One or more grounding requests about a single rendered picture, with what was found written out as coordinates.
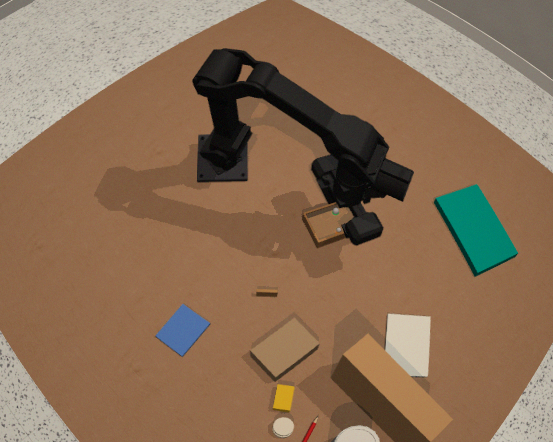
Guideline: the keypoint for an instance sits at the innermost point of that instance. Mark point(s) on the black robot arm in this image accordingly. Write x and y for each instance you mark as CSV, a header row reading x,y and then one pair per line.
x,y
349,139

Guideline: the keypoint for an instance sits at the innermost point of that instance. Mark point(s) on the teal flat rectangular block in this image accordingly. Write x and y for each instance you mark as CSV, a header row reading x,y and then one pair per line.
x,y
476,229

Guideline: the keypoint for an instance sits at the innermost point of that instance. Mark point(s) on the blue flat rectangular pad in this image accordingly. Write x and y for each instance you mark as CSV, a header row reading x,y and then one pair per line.
x,y
182,330

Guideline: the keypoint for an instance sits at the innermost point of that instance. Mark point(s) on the red pencil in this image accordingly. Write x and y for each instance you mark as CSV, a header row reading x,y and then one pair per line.
x,y
310,430

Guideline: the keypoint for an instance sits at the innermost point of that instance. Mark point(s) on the brown rectangular block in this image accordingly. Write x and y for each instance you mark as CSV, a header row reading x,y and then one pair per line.
x,y
388,394

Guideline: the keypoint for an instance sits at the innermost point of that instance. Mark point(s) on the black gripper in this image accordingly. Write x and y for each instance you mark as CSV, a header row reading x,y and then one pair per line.
x,y
361,228

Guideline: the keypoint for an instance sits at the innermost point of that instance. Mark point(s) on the tan flat rectangular box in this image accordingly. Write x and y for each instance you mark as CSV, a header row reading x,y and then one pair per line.
x,y
284,349

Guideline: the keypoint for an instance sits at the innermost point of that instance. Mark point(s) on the yellow rectangular block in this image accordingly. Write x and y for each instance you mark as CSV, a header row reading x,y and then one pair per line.
x,y
283,398

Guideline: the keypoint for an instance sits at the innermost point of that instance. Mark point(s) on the wooden ball tray with clear cover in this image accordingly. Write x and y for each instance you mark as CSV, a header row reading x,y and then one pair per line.
x,y
324,223

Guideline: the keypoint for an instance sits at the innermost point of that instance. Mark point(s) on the grey mug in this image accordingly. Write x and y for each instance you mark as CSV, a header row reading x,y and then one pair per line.
x,y
357,434

